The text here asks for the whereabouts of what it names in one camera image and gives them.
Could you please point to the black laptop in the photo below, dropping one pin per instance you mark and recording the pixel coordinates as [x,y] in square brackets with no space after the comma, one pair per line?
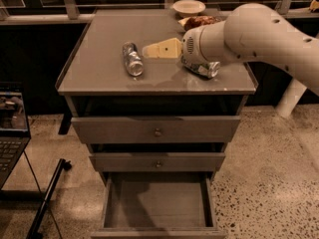
[14,128]

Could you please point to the grey drawer cabinet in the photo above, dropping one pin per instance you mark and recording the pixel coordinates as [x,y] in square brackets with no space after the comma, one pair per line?
[95,82]

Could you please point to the white ceramic bowl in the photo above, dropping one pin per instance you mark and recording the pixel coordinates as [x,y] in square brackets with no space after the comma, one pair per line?
[188,8]

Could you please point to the brown chip bag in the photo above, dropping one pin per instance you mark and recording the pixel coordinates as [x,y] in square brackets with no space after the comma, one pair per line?
[197,21]

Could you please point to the grey open bottom drawer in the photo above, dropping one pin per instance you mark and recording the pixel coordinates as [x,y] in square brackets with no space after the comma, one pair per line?
[158,205]

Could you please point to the metal window railing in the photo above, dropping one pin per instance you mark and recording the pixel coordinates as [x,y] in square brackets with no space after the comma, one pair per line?
[69,4]

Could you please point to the white diagonal pole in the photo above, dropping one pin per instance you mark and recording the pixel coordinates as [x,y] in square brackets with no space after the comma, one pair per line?
[290,97]

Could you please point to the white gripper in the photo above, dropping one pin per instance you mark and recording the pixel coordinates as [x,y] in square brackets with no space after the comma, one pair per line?
[189,46]

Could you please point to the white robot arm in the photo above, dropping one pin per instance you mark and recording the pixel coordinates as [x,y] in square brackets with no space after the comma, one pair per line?
[251,33]

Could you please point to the black stand leg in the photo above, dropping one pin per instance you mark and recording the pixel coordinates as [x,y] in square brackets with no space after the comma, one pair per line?
[34,233]

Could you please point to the grey middle drawer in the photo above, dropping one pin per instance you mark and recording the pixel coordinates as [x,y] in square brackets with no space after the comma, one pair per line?
[157,161]

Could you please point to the green soda can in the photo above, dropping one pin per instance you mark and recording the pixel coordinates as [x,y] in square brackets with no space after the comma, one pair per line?
[208,70]

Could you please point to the silver redbull can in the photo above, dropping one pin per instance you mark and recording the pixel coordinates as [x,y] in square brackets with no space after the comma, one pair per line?
[132,59]

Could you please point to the grey top drawer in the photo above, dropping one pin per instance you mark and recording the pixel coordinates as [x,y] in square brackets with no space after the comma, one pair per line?
[155,129]

